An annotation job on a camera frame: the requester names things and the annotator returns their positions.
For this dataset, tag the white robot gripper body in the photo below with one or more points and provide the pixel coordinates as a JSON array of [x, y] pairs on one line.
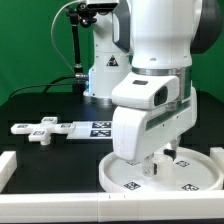
[[137, 134]]

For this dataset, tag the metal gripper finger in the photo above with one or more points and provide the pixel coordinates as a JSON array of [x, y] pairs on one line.
[[171, 148], [148, 166]]

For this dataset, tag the white round table top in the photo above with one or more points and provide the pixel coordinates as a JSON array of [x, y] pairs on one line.
[[190, 171]]

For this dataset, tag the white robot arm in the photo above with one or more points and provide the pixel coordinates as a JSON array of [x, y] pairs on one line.
[[155, 99]]

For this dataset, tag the white right fence block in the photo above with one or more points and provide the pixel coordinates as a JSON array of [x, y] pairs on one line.
[[217, 155]]

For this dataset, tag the white fence block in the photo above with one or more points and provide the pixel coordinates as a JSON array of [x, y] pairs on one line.
[[8, 165], [217, 155]]

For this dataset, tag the white front fence bar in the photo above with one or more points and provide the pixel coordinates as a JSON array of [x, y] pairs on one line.
[[106, 207]]

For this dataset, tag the white marker tag sheet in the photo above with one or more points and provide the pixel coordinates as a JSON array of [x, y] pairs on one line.
[[88, 130]]

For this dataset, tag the white cross-shaped table base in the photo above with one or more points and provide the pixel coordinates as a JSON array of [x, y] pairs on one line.
[[42, 131]]

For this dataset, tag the white left fence block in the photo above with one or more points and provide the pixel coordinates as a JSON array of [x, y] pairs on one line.
[[8, 165]]

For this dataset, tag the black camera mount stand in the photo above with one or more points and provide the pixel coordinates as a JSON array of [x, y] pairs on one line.
[[80, 15]]

